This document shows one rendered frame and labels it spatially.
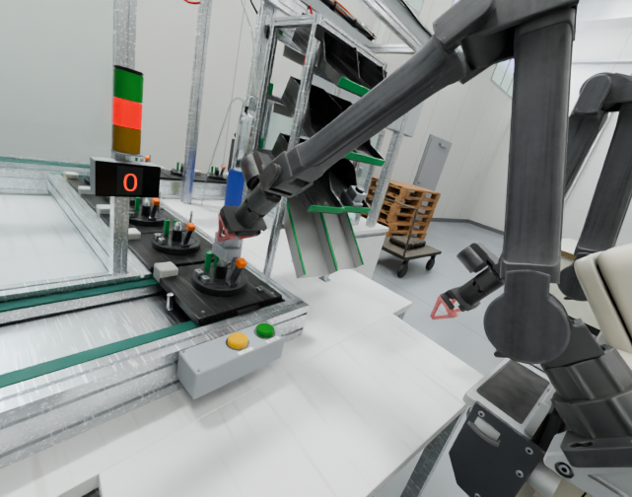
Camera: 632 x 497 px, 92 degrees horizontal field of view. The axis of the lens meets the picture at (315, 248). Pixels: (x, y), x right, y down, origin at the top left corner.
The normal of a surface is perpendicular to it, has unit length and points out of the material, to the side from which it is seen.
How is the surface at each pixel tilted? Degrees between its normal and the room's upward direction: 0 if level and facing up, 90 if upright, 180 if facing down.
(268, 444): 0
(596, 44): 90
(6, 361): 0
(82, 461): 0
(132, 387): 90
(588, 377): 79
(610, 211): 90
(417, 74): 84
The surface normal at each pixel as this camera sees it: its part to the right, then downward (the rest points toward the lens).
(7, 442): 0.72, 0.39
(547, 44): -0.57, 0.12
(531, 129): -0.65, -0.07
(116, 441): 0.23, -0.92
